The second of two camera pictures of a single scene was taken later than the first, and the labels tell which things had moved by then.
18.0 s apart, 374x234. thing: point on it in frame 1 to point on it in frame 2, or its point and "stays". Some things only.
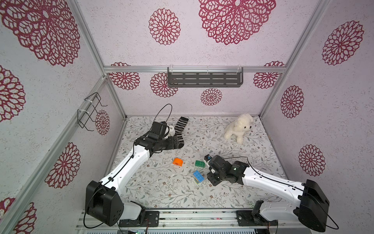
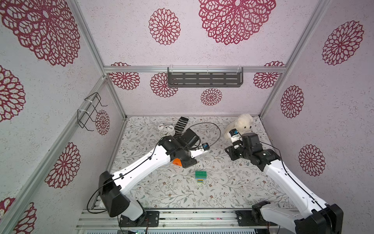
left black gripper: x=173 y=143 to x=192 y=162
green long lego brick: x=200 y=164 to x=200 y=175
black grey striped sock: x=179 y=126 stays
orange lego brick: x=177 y=161 stays
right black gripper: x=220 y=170 to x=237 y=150
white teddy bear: x=237 y=128 stays
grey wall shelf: x=201 y=77 stays
